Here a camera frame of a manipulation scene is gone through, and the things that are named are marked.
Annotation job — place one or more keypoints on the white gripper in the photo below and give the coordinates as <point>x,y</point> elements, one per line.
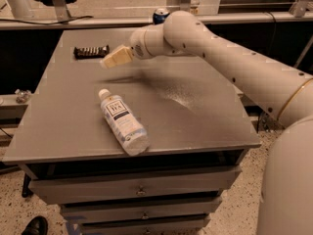
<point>138,45</point>

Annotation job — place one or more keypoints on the black rxbar chocolate bar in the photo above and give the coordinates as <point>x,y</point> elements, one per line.
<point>81,53</point>

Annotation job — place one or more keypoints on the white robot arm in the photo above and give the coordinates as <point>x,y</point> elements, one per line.
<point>283,92</point>

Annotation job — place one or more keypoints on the blue soda can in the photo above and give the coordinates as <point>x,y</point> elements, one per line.
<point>160,15</point>

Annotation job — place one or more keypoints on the white tea bottle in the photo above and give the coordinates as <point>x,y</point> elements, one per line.
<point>129,132</point>

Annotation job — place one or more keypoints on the grey drawer cabinet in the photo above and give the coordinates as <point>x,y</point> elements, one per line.
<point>197,126</point>

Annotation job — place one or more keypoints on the crumpled clear wrapper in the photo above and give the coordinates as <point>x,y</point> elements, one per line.
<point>22,96</point>

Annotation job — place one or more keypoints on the black shoe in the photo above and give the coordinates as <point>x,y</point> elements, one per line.
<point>37,226</point>

